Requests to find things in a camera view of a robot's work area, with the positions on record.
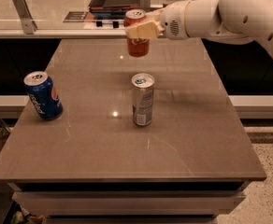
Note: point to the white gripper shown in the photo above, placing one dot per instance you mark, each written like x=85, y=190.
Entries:
x=171, y=22

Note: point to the red coke can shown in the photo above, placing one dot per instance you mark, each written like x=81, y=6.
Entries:
x=136, y=47

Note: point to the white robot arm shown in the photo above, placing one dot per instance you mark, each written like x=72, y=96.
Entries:
x=219, y=20

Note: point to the silver slim can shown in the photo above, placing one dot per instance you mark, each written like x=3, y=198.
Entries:
x=142, y=98

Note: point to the blue pepsi can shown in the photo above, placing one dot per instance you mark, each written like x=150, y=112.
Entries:
x=41, y=91

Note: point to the table drawer front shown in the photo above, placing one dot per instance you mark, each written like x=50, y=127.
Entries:
x=127, y=203

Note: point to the colourful item under table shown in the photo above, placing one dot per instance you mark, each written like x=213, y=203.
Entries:
x=23, y=217

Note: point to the left metal glass bracket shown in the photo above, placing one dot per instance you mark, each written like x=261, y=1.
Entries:
x=28, y=24

